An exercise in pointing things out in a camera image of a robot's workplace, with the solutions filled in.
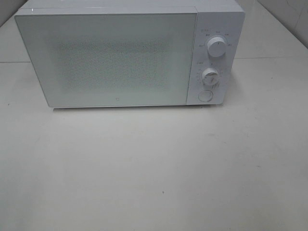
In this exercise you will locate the white round door button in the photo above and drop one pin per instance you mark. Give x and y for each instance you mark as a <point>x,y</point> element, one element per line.
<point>205,96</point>

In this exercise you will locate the white timer knob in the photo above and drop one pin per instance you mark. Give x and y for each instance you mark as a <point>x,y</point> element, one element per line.
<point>210,76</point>

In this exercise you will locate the white microwave door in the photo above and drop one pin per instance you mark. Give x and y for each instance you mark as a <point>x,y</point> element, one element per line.
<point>110,60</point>

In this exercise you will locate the white microwave oven body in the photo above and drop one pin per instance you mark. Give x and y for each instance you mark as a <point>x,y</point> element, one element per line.
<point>213,17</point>

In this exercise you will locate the white upper power knob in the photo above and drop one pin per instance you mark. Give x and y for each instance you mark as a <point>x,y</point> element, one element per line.
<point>216,46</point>

